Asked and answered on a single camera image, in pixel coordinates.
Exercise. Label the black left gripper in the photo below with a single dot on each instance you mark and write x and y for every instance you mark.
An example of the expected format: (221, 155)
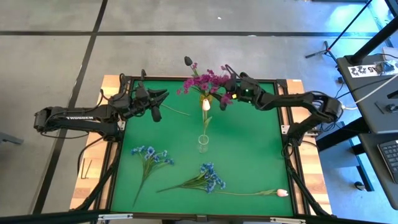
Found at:
(155, 113)

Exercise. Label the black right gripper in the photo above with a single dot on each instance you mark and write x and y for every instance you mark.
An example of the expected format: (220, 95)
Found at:
(236, 90)

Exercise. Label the magenta artificial flower bunch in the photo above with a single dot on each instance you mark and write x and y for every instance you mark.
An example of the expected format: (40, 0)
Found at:
(188, 83)
(225, 99)

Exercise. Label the pale pink artificial tulip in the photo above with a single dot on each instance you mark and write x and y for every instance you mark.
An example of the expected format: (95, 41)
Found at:
(206, 104)
(282, 193)

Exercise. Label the blue artificial flower bunch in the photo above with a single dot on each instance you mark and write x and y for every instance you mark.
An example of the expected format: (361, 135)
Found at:
(150, 152)
(209, 180)

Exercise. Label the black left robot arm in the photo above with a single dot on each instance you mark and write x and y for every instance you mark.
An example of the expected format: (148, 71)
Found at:
(77, 119)

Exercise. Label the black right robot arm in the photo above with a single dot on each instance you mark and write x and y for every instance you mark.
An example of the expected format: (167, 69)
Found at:
(289, 100)

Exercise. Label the clear glass vase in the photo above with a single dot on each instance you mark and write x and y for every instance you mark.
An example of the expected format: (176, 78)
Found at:
(203, 146)

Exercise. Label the green table mat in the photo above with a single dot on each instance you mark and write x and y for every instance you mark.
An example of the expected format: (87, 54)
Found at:
(248, 155)

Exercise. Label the thin hex key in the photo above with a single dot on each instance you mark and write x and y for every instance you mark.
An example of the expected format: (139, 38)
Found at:
(82, 168)

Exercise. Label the thin black tripod stand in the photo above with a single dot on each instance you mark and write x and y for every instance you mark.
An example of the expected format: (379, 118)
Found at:
(326, 49)

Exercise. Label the black desk crossbeam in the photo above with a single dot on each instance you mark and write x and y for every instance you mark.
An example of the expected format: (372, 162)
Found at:
(339, 137)

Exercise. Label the white printed label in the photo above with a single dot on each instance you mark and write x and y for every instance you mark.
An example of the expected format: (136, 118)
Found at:
(362, 70)

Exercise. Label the dark grey desk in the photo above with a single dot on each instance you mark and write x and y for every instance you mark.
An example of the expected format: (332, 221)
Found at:
(377, 165)
(367, 93)

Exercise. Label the grey furniture leg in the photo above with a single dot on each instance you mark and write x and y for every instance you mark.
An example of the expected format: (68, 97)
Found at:
(9, 139)

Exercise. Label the black desk foot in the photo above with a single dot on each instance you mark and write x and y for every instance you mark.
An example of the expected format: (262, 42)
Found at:
(362, 168)

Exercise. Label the small black floor object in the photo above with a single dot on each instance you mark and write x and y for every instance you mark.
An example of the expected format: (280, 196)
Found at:
(359, 186)

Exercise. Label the black round knob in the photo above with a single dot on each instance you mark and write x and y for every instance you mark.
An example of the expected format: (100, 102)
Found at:
(391, 108)

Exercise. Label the white box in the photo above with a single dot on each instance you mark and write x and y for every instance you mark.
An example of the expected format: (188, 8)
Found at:
(391, 53)

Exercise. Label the black keyboard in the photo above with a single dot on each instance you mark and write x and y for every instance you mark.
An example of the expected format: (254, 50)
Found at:
(392, 158)

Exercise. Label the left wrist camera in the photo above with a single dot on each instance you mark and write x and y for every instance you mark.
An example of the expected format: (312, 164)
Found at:
(142, 92)

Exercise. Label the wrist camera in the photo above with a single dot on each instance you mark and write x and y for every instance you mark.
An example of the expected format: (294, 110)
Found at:
(142, 92)
(247, 90)

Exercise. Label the black table frame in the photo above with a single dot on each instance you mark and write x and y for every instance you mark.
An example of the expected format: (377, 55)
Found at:
(161, 78)

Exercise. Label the black frame clip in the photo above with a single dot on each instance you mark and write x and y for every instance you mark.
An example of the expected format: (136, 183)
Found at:
(143, 74)
(244, 74)

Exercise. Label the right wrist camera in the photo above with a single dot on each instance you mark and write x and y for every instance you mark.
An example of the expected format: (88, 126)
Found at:
(247, 90)

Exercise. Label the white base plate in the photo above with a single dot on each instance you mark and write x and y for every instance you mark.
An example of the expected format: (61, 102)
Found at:
(122, 126)
(285, 129)

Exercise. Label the black frame strut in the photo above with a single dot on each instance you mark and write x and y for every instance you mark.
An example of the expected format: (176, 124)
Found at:
(94, 189)
(306, 189)

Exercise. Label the grey centre bracket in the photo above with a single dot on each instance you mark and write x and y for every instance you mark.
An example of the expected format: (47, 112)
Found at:
(201, 218)

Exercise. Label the silver bracket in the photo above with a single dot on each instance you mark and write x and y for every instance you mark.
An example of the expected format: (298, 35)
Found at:
(287, 220)
(115, 216)

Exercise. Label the thick black post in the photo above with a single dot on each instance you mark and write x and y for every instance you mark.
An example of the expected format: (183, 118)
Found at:
(373, 42)

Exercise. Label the black overhead frame beam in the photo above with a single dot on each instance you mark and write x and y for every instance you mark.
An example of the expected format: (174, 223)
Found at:
(46, 218)

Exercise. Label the black corner post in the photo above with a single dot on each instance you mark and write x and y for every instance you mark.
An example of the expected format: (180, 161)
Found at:
(393, 7)

